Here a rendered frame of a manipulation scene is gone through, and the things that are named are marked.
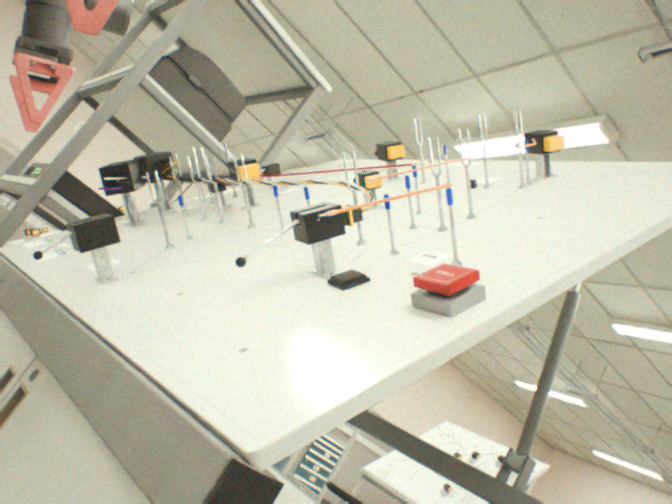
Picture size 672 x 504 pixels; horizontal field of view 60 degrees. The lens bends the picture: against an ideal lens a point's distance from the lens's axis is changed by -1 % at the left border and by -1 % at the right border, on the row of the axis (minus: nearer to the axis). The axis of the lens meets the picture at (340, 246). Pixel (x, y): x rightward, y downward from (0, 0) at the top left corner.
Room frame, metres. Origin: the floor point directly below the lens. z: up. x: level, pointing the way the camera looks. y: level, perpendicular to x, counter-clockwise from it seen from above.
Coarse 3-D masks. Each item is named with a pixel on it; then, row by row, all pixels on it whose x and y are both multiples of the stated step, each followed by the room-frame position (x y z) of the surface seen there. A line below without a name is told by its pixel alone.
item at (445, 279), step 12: (444, 264) 0.59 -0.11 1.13; (420, 276) 0.58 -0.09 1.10; (432, 276) 0.57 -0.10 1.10; (444, 276) 0.56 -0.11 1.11; (456, 276) 0.56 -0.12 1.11; (468, 276) 0.55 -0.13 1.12; (420, 288) 0.58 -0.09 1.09; (432, 288) 0.56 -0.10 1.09; (444, 288) 0.55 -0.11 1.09; (456, 288) 0.55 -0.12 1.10
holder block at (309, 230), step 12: (324, 204) 0.72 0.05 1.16; (336, 204) 0.71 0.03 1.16; (300, 216) 0.70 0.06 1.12; (312, 216) 0.70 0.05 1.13; (324, 216) 0.70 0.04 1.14; (336, 216) 0.71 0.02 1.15; (300, 228) 0.71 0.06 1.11; (312, 228) 0.70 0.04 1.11; (324, 228) 0.71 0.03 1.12; (336, 228) 0.71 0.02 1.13; (300, 240) 0.73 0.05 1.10; (312, 240) 0.71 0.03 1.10
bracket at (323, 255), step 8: (328, 240) 0.73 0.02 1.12; (312, 248) 0.74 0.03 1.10; (320, 248) 0.73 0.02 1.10; (328, 248) 0.73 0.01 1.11; (320, 256) 0.73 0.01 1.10; (328, 256) 0.74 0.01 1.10; (320, 264) 0.74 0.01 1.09; (328, 264) 0.74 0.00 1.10; (312, 272) 0.77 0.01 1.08; (320, 272) 0.75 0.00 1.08; (328, 272) 0.75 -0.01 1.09; (336, 272) 0.74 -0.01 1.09
